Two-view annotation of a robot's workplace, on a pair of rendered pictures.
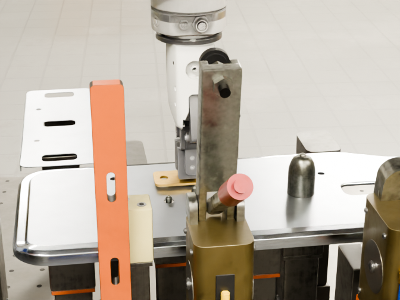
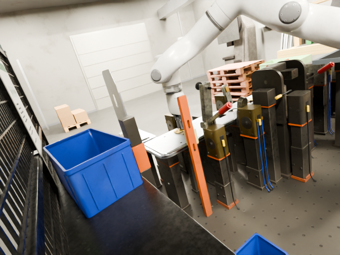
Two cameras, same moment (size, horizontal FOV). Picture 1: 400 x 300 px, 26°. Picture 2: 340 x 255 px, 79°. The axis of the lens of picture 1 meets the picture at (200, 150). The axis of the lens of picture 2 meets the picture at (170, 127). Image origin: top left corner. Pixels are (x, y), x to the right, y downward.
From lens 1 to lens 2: 40 cm
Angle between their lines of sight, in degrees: 19
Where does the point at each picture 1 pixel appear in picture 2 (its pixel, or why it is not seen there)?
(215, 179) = (208, 114)
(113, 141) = (186, 111)
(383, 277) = (252, 122)
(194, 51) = (179, 93)
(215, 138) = (207, 102)
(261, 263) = not seen: hidden behind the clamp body
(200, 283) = (217, 139)
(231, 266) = (222, 133)
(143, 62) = not seen: hidden behind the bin
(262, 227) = not seen: hidden behind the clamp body
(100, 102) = (181, 101)
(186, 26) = (175, 88)
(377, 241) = (246, 116)
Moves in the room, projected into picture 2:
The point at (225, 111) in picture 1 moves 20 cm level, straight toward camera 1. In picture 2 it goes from (208, 94) to (249, 99)
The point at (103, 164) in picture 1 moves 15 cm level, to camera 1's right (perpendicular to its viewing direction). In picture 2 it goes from (185, 118) to (221, 104)
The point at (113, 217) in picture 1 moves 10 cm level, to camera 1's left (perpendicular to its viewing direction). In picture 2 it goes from (190, 132) to (165, 142)
